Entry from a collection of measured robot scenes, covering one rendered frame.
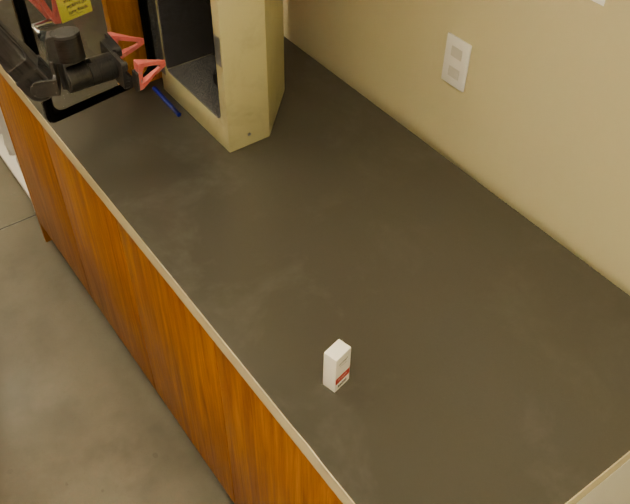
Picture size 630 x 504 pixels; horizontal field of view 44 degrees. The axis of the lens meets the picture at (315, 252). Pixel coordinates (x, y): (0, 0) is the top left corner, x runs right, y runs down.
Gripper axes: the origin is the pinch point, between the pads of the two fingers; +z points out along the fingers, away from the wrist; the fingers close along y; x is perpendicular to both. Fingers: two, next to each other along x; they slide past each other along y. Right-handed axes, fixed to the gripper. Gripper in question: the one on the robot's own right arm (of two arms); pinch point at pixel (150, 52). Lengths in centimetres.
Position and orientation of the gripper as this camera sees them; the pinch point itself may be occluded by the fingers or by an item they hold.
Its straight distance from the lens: 176.5
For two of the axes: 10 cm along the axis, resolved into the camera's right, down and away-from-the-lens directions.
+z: 8.1, -4.0, 4.3
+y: -5.9, -6.3, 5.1
